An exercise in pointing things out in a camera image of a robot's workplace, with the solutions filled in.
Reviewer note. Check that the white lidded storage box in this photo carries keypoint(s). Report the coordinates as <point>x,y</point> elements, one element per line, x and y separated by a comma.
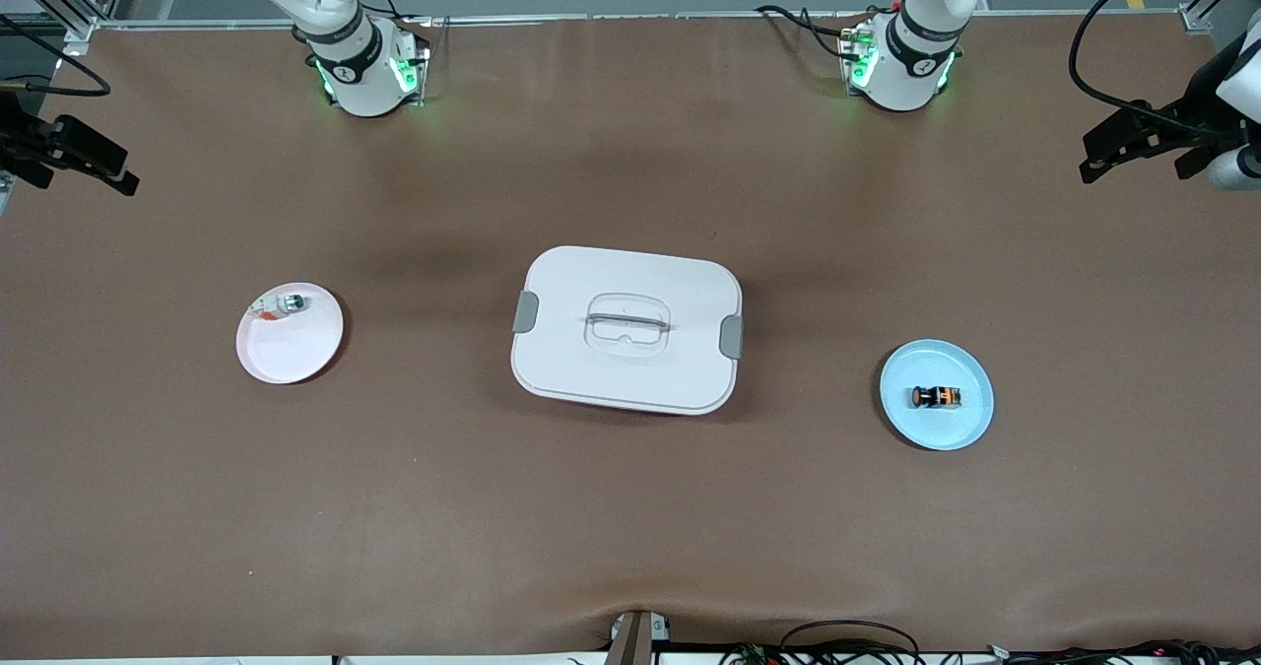
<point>591,271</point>

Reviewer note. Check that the light blue round plate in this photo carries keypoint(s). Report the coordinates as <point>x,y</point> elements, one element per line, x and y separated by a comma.
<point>936,429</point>

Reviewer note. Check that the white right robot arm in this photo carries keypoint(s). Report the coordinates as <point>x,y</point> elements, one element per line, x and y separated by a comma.
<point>360,64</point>

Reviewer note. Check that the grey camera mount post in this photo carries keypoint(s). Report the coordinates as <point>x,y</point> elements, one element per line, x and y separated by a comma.
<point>635,640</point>

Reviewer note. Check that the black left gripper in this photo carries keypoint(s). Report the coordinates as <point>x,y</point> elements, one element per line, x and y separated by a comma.
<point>1188,119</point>

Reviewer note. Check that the white circuit breaker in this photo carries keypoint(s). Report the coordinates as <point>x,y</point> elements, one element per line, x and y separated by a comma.
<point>293,302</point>

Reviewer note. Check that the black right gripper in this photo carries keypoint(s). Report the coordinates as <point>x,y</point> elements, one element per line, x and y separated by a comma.
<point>22,139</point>

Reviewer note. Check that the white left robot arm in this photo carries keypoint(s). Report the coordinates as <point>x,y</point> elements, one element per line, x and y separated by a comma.
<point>911,64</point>

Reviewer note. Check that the pale pink round plate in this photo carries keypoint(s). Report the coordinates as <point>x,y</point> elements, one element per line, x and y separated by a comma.
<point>296,350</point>

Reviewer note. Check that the grey box latch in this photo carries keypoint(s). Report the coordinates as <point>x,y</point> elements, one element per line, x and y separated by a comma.
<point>731,337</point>
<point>526,311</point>

